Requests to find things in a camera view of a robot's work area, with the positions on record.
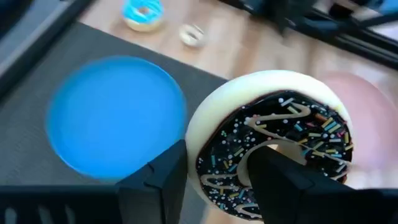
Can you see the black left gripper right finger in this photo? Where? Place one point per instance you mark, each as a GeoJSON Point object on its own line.
{"type": "Point", "coordinates": [286, 193]}

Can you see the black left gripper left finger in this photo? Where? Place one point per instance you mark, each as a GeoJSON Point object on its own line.
{"type": "Point", "coordinates": [155, 193]}

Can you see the large chocolate sprinkle donut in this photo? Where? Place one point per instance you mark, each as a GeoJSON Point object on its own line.
{"type": "Point", "coordinates": [267, 82]}

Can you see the small cream donut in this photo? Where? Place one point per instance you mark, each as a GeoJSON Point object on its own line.
{"type": "Point", "coordinates": [186, 40]}

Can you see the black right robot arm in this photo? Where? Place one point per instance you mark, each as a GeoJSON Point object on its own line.
{"type": "Point", "coordinates": [314, 26]}

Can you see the blue round plate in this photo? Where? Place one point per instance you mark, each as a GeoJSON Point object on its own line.
{"type": "Point", "coordinates": [115, 118]}

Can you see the pink round plate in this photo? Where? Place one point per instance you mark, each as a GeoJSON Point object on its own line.
{"type": "Point", "coordinates": [373, 124]}

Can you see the dark woven placemat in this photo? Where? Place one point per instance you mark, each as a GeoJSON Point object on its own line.
{"type": "Point", "coordinates": [28, 149]}

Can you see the large blue icing donut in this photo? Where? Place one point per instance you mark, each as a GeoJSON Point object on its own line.
{"type": "Point", "coordinates": [133, 12]}

